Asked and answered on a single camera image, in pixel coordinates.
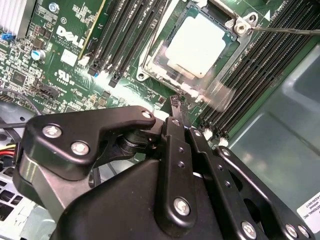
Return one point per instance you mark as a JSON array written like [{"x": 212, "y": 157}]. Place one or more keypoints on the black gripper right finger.
[{"x": 215, "y": 170}]

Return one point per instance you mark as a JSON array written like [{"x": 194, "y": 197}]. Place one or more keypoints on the metal socket cover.
[{"x": 220, "y": 96}]

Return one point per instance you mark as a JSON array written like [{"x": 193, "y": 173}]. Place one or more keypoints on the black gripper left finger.
[{"x": 100, "y": 127}]

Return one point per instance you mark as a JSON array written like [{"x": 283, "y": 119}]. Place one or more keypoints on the metal locking lever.
[
  {"x": 287, "y": 30},
  {"x": 151, "y": 42}
]

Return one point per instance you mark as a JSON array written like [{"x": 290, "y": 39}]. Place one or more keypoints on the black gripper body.
[{"x": 120, "y": 212}]

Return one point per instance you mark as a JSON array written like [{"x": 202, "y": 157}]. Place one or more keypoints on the silver CPU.
[{"x": 195, "y": 45}]

